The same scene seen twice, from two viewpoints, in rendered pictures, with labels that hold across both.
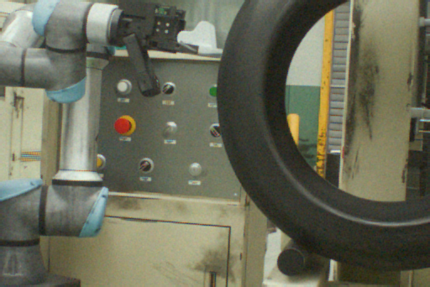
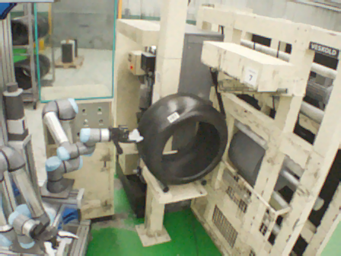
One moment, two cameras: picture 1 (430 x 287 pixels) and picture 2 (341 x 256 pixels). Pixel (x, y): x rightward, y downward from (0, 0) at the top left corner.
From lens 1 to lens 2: 1.14 m
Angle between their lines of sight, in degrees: 42
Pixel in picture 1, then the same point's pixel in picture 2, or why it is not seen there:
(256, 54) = (160, 148)
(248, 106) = (157, 160)
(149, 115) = (78, 119)
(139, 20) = (116, 133)
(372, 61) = not seen: hidden behind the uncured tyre
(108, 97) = not seen: hidden behind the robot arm
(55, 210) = (68, 168)
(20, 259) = (61, 184)
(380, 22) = not seen: hidden behind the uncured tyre
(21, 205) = (58, 169)
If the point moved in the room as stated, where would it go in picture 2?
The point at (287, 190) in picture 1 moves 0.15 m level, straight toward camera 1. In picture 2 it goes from (167, 177) to (180, 191)
